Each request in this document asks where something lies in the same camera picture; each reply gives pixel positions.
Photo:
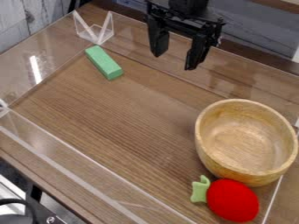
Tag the clear acrylic front wall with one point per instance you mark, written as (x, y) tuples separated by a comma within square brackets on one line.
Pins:
[(93, 191)]

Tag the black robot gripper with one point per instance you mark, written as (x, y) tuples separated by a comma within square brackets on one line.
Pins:
[(188, 18)]

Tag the black metal table frame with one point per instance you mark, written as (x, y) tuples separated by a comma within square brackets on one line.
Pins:
[(44, 215)]

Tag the light wooden bowl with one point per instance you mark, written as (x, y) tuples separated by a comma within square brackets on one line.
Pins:
[(246, 142)]

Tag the green foam block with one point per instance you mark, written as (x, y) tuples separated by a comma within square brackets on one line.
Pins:
[(103, 62)]

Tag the clear acrylic corner bracket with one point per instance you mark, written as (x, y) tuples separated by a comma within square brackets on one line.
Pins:
[(97, 34)]

